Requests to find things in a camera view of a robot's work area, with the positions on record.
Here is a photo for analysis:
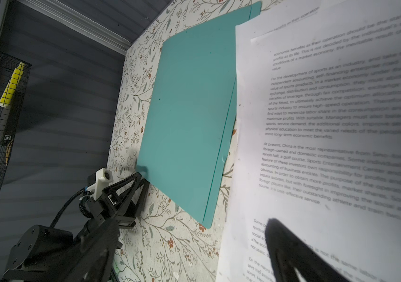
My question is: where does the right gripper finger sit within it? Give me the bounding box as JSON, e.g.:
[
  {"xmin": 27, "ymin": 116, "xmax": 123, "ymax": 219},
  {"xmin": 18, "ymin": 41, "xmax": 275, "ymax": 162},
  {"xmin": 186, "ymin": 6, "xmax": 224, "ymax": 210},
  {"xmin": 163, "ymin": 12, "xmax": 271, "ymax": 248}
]
[{"xmin": 265, "ymin": 219, "xmax": 347, "ymax": 282}]

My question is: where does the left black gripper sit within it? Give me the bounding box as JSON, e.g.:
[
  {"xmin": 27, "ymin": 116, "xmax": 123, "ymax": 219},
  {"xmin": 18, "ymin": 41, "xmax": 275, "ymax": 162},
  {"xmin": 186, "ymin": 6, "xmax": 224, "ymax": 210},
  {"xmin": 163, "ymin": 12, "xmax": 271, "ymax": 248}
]
[{"xmin": 79, "ymin": 172, "xmax": 150, "ymax": 229}]

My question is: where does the teal paper folder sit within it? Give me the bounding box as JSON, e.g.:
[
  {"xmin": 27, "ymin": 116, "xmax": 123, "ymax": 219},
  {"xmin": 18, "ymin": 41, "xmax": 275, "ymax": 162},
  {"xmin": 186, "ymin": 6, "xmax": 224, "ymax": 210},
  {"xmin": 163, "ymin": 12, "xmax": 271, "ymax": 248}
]
[{"xmin": 137, "ymin": 2, "xmax": 262, "ymax": 228}]

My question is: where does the printed paper sheet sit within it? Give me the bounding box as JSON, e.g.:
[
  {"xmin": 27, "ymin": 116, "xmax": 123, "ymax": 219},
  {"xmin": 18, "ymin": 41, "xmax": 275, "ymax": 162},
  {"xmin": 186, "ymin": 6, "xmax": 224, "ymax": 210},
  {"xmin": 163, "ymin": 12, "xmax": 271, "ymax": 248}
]
[
  {"xmin": 216, "ymin": 1, "xmax": 401, "ymax": 282},
  {"xmin": 236, "ymin": 0, "xmax": 321, "ymax": 49}
]

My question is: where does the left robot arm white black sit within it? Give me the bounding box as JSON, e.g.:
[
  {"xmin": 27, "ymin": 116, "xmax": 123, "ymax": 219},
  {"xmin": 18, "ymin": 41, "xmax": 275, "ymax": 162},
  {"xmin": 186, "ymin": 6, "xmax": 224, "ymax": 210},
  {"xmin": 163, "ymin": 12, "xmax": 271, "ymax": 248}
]
[{"xmin": 1, "ymin": 169, "xmax": 150, "ymax": 282}]

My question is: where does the floral table mat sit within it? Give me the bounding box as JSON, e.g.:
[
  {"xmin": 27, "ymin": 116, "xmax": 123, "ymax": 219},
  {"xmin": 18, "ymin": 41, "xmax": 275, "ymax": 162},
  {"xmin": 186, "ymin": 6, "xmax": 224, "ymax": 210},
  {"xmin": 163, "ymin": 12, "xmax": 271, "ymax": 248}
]
[{"xmin": 107, "ymin": 1, "xmax": 250, "ymax": 282}]

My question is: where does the yellow marker pen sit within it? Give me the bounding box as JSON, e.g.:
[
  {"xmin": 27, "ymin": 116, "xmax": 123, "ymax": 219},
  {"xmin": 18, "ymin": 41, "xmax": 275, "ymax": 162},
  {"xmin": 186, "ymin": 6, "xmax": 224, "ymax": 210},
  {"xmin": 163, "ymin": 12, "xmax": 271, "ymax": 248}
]
[{"xmin": 0, "ymin": 62, "xmax": 25, "ymax": 108}]

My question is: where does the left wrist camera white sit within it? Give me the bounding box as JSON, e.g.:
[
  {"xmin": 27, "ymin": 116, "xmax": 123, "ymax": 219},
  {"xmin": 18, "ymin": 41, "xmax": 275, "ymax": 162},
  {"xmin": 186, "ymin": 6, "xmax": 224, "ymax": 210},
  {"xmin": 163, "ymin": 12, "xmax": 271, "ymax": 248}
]
[{"xmin": 85, "ymin": 168, "xmax": 113, "ymax": 200}]

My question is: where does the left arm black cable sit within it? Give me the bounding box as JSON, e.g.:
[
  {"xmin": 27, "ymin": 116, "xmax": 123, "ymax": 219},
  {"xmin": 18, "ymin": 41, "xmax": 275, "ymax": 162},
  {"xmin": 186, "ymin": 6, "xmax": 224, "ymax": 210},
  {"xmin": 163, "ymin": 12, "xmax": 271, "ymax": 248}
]
[{"xmin": 48, "ymin": 186, "xmax": 88, "ymax": 229}]

